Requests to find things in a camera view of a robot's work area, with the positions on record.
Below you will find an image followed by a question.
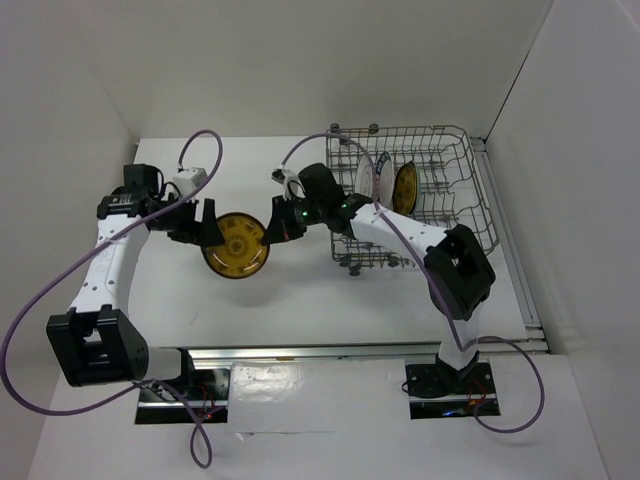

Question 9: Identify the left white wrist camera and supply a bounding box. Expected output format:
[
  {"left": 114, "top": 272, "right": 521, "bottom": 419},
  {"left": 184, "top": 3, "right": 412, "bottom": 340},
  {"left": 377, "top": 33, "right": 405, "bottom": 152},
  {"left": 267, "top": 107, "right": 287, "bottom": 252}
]
[{"left": 172, "top": 167, "right": 208, "bottom": 197}]

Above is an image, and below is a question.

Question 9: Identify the white plate blue rim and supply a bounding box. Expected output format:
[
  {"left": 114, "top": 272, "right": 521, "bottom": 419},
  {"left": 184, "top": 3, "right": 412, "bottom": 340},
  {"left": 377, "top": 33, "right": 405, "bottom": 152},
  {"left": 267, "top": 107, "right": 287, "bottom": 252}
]
[{"left": 374, "top": 151, "right": 395, "bottom": 208}]

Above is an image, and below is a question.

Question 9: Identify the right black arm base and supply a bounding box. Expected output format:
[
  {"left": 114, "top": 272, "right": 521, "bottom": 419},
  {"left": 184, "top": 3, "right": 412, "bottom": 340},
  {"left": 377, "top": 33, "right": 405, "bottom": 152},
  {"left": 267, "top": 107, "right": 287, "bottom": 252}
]
[{"left": 401, "top": 362, "right": 501, "bottom": 420}]

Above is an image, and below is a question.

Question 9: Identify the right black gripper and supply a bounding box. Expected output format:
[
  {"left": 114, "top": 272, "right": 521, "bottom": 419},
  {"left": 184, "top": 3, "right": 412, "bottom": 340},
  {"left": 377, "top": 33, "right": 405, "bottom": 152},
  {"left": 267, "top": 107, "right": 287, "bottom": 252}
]
[{"left": 262, "top": 193, "right": 326, "bottom": 244}]

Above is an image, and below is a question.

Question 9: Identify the aluminium side rail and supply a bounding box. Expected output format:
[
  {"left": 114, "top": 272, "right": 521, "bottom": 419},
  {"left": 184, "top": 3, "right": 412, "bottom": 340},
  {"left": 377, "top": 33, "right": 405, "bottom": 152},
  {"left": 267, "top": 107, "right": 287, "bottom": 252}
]
[{"left": 471, "top": 137, "right": 551, "bottom": 354}]

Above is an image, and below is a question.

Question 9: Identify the aluminium front rail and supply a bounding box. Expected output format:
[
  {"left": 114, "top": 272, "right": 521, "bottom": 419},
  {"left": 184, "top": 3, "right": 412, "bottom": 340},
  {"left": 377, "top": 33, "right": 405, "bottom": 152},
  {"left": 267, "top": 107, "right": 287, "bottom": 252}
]
[{"left": 79, "top": 341, "right": 549, "bottom": 364}]

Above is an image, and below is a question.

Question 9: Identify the yellow patterned plate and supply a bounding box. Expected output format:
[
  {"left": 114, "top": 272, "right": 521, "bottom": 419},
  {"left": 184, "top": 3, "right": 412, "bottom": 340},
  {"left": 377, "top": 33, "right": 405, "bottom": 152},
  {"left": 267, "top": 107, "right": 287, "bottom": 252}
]
[
  {"left": 202, "top": 212, "right": 270, "bottom": 280},
  {"left": 392, "top": 161, "right": 419, "bottom": 216}
]

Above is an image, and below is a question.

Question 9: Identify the grey wire dish rack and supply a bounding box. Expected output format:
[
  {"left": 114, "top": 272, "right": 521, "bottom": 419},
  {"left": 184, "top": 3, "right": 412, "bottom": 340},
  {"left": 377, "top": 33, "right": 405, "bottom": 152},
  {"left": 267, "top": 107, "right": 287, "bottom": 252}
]
[{"left": 325, "top": 123, "right": 498, "bottom": 276}]

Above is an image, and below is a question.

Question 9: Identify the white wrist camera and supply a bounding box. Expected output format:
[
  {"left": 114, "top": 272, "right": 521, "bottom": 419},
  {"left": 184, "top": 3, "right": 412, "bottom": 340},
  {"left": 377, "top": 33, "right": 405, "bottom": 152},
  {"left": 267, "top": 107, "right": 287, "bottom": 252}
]
[
  {"left": 271, "top": 168, "right": 300, "bottom": 200},
  {"left": 172, "top": 167, "right": 208, "bottom": 197}
]

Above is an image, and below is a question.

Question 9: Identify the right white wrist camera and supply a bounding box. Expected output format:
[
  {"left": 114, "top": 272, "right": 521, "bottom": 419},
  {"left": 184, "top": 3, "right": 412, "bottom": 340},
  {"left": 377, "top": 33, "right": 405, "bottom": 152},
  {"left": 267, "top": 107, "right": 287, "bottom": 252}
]
[{"left": 271, "top": 168, "right": 300, "bottom": 200}]

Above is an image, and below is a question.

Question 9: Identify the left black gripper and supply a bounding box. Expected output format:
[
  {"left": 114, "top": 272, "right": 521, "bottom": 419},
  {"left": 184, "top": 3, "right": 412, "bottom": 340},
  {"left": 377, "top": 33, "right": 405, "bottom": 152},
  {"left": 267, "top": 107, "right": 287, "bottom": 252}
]
[{"left": 151, "top": 192, "right": 225, "bottom": 246}]

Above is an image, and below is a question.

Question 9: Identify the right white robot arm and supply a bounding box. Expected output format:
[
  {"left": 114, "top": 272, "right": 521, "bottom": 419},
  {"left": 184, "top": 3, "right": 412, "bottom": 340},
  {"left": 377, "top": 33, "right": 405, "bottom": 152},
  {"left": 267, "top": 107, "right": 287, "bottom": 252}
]
[{"left": 262, "top": 163, "right": 496, "bottom": 392}]

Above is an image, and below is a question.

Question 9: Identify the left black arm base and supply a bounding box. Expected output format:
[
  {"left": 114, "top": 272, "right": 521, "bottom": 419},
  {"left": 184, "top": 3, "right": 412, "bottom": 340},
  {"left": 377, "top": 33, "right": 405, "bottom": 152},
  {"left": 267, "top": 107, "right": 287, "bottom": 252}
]
[{"left": 134, "top": 366, "right": 231, "bottom": 425}]

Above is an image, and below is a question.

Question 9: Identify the white plate with rings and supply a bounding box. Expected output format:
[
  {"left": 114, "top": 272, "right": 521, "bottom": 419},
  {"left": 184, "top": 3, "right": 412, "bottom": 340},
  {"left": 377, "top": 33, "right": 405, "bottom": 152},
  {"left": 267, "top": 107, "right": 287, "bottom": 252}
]
[{"left": 354, "top": 154, "right": 379, "bottom": 201}]

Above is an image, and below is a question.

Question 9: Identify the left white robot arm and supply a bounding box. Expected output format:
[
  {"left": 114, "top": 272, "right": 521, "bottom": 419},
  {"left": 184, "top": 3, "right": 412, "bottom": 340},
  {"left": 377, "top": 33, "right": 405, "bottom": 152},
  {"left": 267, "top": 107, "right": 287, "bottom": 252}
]
[{"left": 46, "top": 164, "right": 224, "bottom": 399}]

